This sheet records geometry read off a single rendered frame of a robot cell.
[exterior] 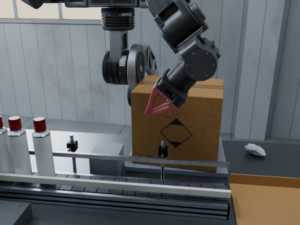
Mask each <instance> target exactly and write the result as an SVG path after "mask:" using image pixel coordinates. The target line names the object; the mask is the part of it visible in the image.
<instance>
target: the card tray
mask: <svg viewBox="0 0 300 225"><path fill-rule="evenodd" d="M229 187H230V190H231V196H232V201H233V208H234V212H235V217H236V222H237V225H300V178H290V177H277V176H263V175H245V174H231V173H230V177H229Z"/></svg>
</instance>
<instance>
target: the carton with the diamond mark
mask: <svg viewBox="0 0 300 225"><path fill-rule="evenodd" d="M159 77H160V76H159V75H147V76H146V77H145V78H144V79H143V80H142V81H141V82H140V83H139V84H138V85H137V86H136V87H135V88H134V89H133V90H132V91H131V123H132V156H144V157H158V158H159V156H158V147H159V145H161V140H162V139H164V140H165V145H166V146H168V150H169V153H168V155H167V157H166V158H179V159H193V160H207V161H218V151H219V140H220V130H221V116H222V105H223V90H224V80H223V79H208V80H205V81H197V82H196V83H195V84H194V85H193V86H192V87H191V88H190V89H189V91H188V95H187V100H186V101H185V102H184V103H183V104H182V105H181V106H180V107H179V108H177V109H174V110H171V111H168V112H165V113H162V114H159V115H157V116H154V117H152V118H148V117H147V116H146V115H145V112H146V108H147V105H148V103H149V99H150V95H151V93H152V89H153V87H154V85H155V84H156V82H157V80H158V79H159ZM164 103H166V102H165V101H164V100H163V99H162V98H161V97H159V96H158V95H157V96H156V98H155V101H154V104H153V107H152V109H155V108H157V107H158V106H160V105H162V104H164ZM133 163H139V164H146V165H154V166H161V163H151V162H133ZM165 167H172V168H180V169H188V170H196V171H206V172H214V173H216V172H217V167H206V166H193V165H179V164H165Z"/></svg>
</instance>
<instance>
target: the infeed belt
mask: <svg viewBox="0 0 300 225"><path fill-rule="evenodd" d="M32 173H33V175H37V176H38V172H32ZM55 175H56V177H61V178H74V179H91V180H103V181H115V182H128V183H145V184H157V185H169V186H182V187H194V188H211V189H223V190H227V186H223V185H211V184H202V185H201V184H198V183H181V182H168V181H164V182H163V181H156V180H152V181H151V180H143V179H140V180H138V179H125V178H113V177H104V178H103V177H100V176H88V175H81V176H80V175H70V174H57V173H55ZM0 186H12V187H23V188H39V189H51V190H62V191H74V192H90V193H101V194H113V195H125V196H140V197H152V198H164V199H175V200H191V201H203V202H214V203H225V204H229V198H221V197H209V196H193V195H181V194H169V193H157V192H141V191H129V190H117V189H106V188H94V187H77V186H66V185H54V184H41V183H25V182H24V183H19V182H13V181H0Z"/></svg>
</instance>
